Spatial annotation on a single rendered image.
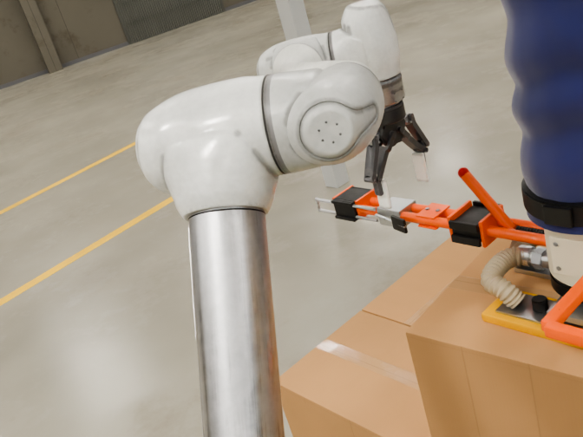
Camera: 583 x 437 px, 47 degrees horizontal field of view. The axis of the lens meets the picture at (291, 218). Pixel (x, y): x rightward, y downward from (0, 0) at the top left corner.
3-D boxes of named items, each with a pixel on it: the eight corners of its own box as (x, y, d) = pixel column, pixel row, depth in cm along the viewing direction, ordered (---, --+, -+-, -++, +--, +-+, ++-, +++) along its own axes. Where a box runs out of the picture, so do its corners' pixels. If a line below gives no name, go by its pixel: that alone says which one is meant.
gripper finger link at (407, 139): (384, 130, 146) (387, 125, 146) (413, 152, 153) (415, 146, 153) (399, 131, 143) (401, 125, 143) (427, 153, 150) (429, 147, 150)
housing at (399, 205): (420, 216, 156) (416, 198, 155) (402, 230, 153) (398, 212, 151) (396, 211, 162) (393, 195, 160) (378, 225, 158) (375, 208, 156)
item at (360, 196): (380, 205, 166) (376, 187, 164) (361, 219, 162) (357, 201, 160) (356, 202, 172) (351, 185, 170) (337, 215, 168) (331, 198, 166)
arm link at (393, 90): (409, 68, 138) (415, 96, 141) (376, 69, 145) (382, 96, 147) (382, 84, 133) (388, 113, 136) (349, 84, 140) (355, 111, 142)
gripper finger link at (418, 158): (411, 153, 152) (413, 152, 152) (416, 180, 155) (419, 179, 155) (422, 153, 150) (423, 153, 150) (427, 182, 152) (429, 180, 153)
